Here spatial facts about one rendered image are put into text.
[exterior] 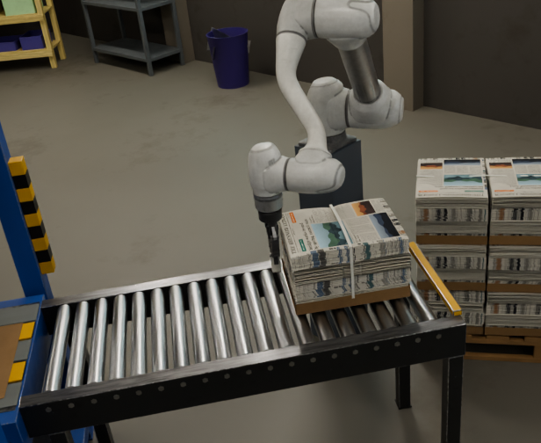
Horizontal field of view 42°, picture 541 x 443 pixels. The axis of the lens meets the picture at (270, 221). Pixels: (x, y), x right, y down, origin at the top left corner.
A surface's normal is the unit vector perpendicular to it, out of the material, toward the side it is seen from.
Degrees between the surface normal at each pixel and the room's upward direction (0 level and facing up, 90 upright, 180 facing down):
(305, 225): 1
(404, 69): 90
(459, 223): 91
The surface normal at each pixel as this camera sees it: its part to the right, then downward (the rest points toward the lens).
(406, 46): -0.70, 0.40
